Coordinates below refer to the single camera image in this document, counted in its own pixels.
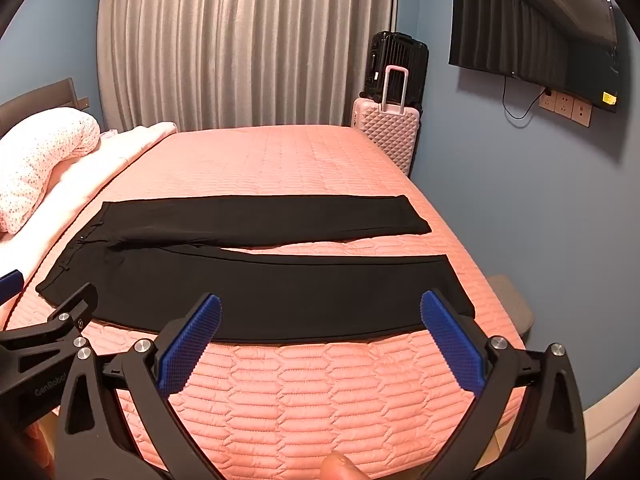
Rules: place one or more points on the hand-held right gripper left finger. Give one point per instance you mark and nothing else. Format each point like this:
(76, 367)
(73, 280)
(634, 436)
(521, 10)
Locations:
(192, 345)

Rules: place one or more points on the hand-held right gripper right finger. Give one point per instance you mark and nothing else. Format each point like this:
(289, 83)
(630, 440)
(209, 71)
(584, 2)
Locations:
(452, 345)

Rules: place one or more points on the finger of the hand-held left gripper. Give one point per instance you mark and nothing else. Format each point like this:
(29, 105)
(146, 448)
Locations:
(70, 307)
(11, 285)

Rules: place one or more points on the black pants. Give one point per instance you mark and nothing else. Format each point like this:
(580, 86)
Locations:
(275, 290)

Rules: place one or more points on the person's right hand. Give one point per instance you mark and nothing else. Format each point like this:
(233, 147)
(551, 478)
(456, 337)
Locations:
(342, 467)

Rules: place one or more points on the floral white pillow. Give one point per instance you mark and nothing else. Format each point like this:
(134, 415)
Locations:
(40, 160)

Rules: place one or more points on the pale pink blanket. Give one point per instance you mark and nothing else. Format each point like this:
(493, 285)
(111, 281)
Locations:
(115, 155)

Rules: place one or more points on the small pink cloth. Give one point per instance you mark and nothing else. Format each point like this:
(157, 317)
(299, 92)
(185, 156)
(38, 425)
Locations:
(108, 133)

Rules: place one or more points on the dark wooden headboard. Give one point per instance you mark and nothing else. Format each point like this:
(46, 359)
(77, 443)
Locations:
(35, 100)

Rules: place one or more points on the pink quilted bedspread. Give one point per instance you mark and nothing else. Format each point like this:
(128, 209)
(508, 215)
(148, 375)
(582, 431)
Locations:
(300, 160)

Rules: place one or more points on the pink hard-shell suitcase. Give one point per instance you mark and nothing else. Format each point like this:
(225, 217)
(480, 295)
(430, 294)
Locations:
(390, 132)

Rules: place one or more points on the black hard-shell suitcase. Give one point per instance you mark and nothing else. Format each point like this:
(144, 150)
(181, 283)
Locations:
(395, 55)

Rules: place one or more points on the grey pleated curtain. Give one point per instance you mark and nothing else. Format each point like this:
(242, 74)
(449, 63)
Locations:
(240, 45)

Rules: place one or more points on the small wall switch plate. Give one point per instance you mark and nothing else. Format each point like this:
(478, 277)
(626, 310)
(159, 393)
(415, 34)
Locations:
(82, 103)

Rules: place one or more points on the wall-mounted black television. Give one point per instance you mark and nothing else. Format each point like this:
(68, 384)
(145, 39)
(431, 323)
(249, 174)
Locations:
(530, 35)

